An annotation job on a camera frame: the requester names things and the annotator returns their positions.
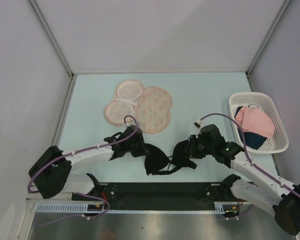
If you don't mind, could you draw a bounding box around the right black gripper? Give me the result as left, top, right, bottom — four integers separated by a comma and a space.
181, 134, 215, 159

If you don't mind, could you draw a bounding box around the black bra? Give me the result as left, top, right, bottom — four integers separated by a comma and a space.
144, 140, 197, 176

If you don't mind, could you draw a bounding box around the pink patterned laundry bag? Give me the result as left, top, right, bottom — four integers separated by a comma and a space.
104, 80, 173, 134

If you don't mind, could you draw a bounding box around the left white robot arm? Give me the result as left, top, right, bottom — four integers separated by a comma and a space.
27, 125, 151, 200

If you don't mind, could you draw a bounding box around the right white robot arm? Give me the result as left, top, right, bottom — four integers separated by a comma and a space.
182, 123, 300, 236

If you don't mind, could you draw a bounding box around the dark blue garment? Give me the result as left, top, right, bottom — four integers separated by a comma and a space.
234, 106, 267, 150

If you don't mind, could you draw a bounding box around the pink garment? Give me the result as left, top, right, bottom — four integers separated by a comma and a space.
241, 106, 276, 139

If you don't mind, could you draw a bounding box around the white plastic basket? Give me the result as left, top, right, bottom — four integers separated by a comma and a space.
229, 92, 289, 154

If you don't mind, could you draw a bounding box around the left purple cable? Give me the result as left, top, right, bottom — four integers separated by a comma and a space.
26, 114, 110, 227

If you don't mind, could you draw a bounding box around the purple cable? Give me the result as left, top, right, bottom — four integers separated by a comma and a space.
194, 112, 300, 222
26, 114, 110, 227

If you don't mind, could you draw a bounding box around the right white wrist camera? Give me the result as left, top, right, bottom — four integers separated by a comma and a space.
193, 120, 205, 128

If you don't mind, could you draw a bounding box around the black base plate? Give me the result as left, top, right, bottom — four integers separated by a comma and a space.
71, 177, 251, 211

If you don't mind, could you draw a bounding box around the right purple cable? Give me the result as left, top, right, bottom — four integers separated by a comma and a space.
194, 112, 300, 222

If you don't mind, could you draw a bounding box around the right aluminium corner post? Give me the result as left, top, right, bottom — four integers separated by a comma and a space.
245, 0, 294, 79

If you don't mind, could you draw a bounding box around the aluminium corner post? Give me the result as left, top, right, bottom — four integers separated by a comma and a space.
26, 0, 74, 79
245, 0, 294, 79

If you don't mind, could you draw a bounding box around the white slotted cable duct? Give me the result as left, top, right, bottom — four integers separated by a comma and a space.
36, 203, 105, 214

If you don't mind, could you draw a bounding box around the left aluminium corner post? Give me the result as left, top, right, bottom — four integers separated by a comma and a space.
26, 0, 74, 79

